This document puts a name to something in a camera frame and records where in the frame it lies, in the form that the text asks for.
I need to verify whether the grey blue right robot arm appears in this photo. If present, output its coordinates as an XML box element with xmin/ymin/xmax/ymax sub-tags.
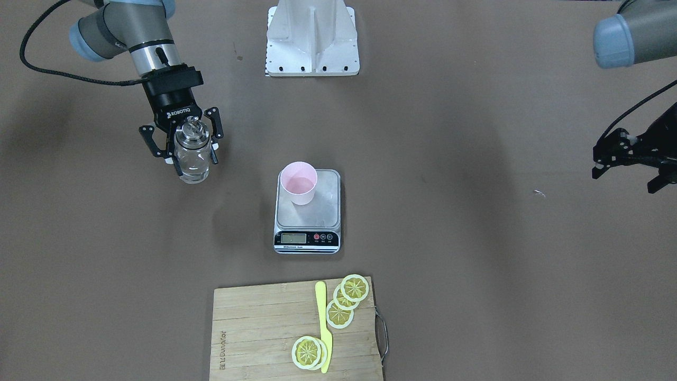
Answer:
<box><xmin>69</xmin><ymin>1</ymin><xmax>223</xmax><ymax>184</ymax></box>

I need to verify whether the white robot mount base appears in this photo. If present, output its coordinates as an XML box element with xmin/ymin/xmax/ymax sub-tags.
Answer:
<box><xmin>264</xmin><ymin>1</ymin><xmax>360</xmax><ymax>77</ymax></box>

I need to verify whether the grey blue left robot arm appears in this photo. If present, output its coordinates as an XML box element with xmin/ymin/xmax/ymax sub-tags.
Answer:
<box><xmin>591</xmin><ymin>1</ymin><xmax>676</xmax><ymax>194</ymax></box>

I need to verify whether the pink plastic cup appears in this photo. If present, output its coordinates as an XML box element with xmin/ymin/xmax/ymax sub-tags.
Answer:
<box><xmin>280</xmin><ymin>161</ymin><xmax>318</xmax><ymax>205</ymax></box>

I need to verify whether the bamboo cutting board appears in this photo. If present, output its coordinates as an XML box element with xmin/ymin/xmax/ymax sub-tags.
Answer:
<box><xmin>209</xmin><ymin>280</ymin><xmax>388</xmax><ymax>380</ymax></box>

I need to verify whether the digital kitchen scale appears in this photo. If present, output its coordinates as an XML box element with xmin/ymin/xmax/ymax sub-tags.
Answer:
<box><xmin>273</xmin><ymin>169</ymin><xmax>342</xmax><ymax>254</ymax></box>

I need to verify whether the glass sauce bottle metal spout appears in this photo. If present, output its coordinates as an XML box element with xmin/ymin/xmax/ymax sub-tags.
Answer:
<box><xmin>174</xmin><ymin>116</ymin><xmax>212</xmax><ymax>184</ymax></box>

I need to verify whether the yellow plastic knife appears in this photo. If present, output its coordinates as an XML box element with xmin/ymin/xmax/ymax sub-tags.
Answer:
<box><xmin>315</xmin><ymin>280</ymin><xmax>333</xmax><ymax>374</ymax></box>

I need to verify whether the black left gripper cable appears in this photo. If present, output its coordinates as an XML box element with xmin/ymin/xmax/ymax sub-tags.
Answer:
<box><xmin>603</xmin><ymin>79</ymin><xmax>677</xmax><ymax>141</ymax></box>

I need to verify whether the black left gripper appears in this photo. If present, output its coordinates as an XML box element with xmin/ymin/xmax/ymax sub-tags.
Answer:
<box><xmin>592</xmin><ymin>104</ymin><xmax>676</xmax><ymax>194</ymax></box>

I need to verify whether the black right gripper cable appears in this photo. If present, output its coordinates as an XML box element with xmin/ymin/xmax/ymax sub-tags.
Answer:
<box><xmin>20</xmin><ymin>0</ymin><xmax>149</xmax><ymax>87</ymax></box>

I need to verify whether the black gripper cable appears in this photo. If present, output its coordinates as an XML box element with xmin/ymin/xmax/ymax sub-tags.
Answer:
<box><xmin>603</xmin><ymin>79</ymin><xmax>677</xmax><ymax>141</ymax></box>
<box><xmin>20</xmin><ymin>0</ymin><xmax>149</xmax><ymax>87</ymax></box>

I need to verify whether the lemon slice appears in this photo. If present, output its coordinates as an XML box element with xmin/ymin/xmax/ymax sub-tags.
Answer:
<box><xmin>291</xmin><ymin>335</ymin><xmax>320</xmax><ymax>370</ymax></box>
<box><xmin>310</xmin><ymin>338</ymin><xmax>328</xmax><ymax>370</ymax></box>
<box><xmin>340</xmin><ymin>274</ymin><xmax>370</xmax><ymax>302</ymax></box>
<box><xmin>332</xmin><ymin>285</ymin><xmax>360</xmax><ymax>311</ymax></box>
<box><xmin>326</xmin><ymin>301</ymin><xmax>354</xmax><ymax>330</ymax></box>

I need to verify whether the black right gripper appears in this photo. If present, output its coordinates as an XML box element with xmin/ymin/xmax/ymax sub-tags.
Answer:
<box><xmin>139</xmin><ymin>65</ymin><xmax>224</xmax><ymax>177</ymax></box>

